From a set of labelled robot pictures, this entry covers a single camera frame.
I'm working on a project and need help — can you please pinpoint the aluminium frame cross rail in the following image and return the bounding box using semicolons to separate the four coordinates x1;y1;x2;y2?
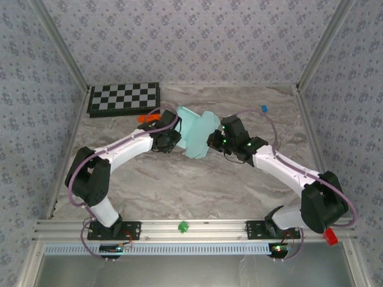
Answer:
32;218;358;243

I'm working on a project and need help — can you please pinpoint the aluminium frame side rail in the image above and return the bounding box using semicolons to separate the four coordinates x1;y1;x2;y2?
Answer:
293;85;342;218
46;86;92;219

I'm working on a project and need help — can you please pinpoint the light teal paper box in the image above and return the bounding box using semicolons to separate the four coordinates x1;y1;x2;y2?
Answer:
175;105;221;161

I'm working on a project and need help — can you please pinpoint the black and white chessboard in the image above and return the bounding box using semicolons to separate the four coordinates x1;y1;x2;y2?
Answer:
86;82;162;119

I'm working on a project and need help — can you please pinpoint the red plastic piece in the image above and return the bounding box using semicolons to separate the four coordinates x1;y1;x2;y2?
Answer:
322;227;339;246

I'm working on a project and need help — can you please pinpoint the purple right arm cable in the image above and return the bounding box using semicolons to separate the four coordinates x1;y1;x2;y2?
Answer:
233;108;358;264

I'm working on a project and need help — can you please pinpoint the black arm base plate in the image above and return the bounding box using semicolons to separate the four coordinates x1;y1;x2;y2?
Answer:
245;220;301;240
86;220;142;242

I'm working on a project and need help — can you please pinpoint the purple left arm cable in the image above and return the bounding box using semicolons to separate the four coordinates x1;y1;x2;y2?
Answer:
67;106;181;264

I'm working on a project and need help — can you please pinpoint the orange toy block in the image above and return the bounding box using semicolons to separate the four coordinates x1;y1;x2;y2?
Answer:
137;113;162;123

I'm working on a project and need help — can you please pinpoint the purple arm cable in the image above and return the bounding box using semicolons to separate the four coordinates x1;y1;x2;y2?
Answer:
233;108;358;264
67;106;181;264

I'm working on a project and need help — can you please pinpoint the aluminium frame post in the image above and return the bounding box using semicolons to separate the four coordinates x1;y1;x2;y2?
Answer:
29;0;90;90
297;0;357;90

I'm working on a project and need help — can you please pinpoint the grey slotted cable duct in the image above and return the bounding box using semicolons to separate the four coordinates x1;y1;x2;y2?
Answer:
44;242;275;257

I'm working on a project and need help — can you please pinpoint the grey metal sheet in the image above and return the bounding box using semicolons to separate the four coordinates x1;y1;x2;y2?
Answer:
32;254;358;287

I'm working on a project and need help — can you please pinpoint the small circuit board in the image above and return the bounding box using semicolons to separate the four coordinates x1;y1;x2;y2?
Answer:
268;242;291;258
99;242;132;254

